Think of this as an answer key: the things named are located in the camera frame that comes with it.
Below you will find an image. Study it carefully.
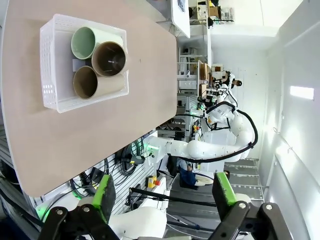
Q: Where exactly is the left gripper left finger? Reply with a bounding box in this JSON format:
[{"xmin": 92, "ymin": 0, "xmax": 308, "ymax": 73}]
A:
[{"xmin": 37, "ymin": 174, "xmax": 121, "ymax": 240}]

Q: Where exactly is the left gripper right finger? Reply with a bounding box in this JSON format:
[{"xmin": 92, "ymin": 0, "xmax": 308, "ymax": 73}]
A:
[{"xmin": 211, "ymin": 171, "xmax": 293, "ymax": 240}]

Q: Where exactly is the brown cardboard tube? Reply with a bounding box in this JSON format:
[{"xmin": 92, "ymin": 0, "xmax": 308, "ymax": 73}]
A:
[{"xmin": 72, "ymin": 65, "xmax": 126, "ymax": 100}]

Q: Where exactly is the white perforated plastic basket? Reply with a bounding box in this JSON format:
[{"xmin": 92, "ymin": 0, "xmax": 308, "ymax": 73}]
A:
[{"xmin": 39, "ymin": 13, "xmax": 130, "ymax": 114}]

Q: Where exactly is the dark brown cup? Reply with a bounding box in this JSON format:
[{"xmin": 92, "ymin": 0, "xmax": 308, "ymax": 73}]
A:
[{"xmin": 91, "ymin": 41, "xmax": 127, "ymax": 78}]

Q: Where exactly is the pale green cup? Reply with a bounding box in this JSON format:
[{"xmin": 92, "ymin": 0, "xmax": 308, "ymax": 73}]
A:
[{"xmin": 70, "ymin": 26, "xmax": 125, "ymax": 60}]

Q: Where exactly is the seated person in blue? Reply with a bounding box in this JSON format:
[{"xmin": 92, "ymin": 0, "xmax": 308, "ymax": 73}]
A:
[{"xmin": 178, "ymin": 159, "xmax": 231, "ymax": 189}]

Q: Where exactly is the gray handheld enabling device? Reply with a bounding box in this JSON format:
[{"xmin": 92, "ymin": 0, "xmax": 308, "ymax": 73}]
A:
[{"xmin": 121, "ymin": 154, "xmax": 146, "ymax": 166}]

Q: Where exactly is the yellow emergency stop button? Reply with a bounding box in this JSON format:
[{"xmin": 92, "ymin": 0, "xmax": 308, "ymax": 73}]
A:
[{"xmin": 146, "ymin": 175, "xmax": 161, "ymax": 188}]

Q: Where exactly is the white humanoid robot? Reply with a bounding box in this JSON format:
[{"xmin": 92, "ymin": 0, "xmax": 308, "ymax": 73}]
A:
[{"xmin": 212, "ymin": 70, "xmax": 243, "ymax": 101}]

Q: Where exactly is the metal shelf rack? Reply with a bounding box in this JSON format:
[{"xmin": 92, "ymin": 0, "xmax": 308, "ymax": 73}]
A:
[{"xmin": 176, "ymin": 46, "xmax": 210, "ymax": 96}]

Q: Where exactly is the white desk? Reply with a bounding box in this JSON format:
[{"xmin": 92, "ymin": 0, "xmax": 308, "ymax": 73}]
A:
[{"xmin": 170, "ymin": 0, "xmax": 191, "ymax": 39}]

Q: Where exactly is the slotted metal base plate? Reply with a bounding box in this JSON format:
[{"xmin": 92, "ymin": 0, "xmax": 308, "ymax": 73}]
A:
[{"xmin": 32, "ymin": 149, "xmax": 176, "ymax": 216}]

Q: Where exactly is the black cable coil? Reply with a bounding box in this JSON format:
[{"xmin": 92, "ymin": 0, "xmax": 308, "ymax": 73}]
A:
[{"xmin": 121, "ymin": 139, "xmax": 145, "ymax": 176}]

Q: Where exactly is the black sleeved cable bundle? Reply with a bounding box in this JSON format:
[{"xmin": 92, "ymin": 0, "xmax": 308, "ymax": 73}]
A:
[{"xmin": 174, "ymin": 102, "xmax": 259, "ymax": 164}]

